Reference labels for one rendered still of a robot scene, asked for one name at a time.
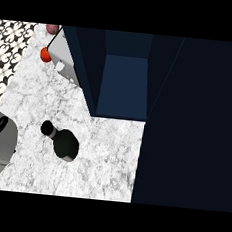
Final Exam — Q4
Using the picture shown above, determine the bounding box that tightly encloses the dark blue open cabinet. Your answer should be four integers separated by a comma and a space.
53, 24, 187, 126

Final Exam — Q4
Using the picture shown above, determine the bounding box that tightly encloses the pale grey flat board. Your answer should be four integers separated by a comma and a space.
44, 26, 86, 88

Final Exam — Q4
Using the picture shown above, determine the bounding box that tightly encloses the dark blue cabinet door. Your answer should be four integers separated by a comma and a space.
130, 33, 232, 214

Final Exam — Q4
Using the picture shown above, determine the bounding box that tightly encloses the reddish round fruit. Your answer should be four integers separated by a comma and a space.
45, 23, 61, 36

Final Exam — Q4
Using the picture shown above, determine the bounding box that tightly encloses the orange round fruit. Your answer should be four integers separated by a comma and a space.
39, 46, 54, 64

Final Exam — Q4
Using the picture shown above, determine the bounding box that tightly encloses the dark green wine bottle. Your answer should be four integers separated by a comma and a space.
37, 119, 82, 164

